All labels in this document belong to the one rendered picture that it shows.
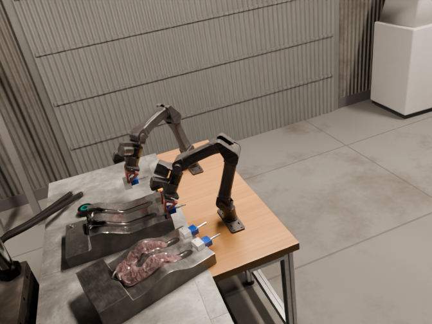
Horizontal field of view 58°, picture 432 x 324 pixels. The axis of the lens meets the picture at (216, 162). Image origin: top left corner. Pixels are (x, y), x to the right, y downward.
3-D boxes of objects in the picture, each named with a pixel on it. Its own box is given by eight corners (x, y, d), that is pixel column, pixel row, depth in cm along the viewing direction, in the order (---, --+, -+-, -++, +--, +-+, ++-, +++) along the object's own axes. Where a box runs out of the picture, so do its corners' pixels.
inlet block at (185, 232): (204, 225, 182) (202, 216, 179) (209, 229, 178) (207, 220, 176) (180, 238, 176) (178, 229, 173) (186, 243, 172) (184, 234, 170)
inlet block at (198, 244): (217, 235, 174) (215, 226, 171) (224, 241, 170) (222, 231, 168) (193, 250, 168) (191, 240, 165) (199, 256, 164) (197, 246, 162)
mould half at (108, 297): (184, 234, 183) (180, 215, 177) (216, 262, 163) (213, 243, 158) (83, 292, 160) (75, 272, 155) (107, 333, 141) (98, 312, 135)
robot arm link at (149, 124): (137, 135, 191) (175, 100, 207) (125, 132, 197) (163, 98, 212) (146, 153, 199) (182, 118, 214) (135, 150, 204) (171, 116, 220)
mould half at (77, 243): (164, 204, 206) (159, 183, 200) (175, 233, 184) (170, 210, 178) (69, 234, 196) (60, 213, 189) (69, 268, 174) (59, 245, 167)
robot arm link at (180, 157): (168, 164, 172) (226, 137, 159) (173, 155, 179) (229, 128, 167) (183, 186, 176) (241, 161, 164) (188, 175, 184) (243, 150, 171)
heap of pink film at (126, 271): (164, 240, 172) (160, 226, 168) (185, 260, 159) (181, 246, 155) (110, 270, 160) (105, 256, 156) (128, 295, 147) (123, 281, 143)
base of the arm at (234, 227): (229, 220, 174) (243, 215, 176) (214, 198, 191) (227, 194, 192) (231, 234, 178) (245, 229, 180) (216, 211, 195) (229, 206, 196)
